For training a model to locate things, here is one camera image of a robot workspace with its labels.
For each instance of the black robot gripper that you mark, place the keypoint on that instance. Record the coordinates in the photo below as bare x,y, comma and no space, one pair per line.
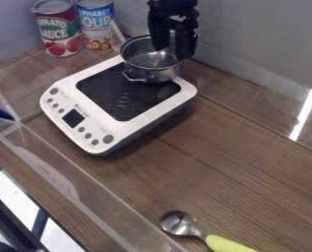
161,10

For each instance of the silver metal pot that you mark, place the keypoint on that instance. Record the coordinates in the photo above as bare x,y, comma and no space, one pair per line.
145,64

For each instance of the white and black stove top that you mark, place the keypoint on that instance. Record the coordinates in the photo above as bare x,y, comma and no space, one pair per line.
102,111

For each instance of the alphabet soup can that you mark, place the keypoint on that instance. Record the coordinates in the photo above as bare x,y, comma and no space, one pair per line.
96,14

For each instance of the tomato sauce can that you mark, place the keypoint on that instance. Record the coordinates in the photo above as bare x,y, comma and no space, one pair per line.
58,27

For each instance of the clear acrylic barrier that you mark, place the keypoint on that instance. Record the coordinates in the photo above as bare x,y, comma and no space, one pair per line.
229,160

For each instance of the blue chair frame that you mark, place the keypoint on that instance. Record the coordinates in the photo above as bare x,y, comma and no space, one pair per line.
18,239

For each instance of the spoon with green handle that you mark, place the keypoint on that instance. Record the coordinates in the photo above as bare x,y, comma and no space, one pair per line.
178,223

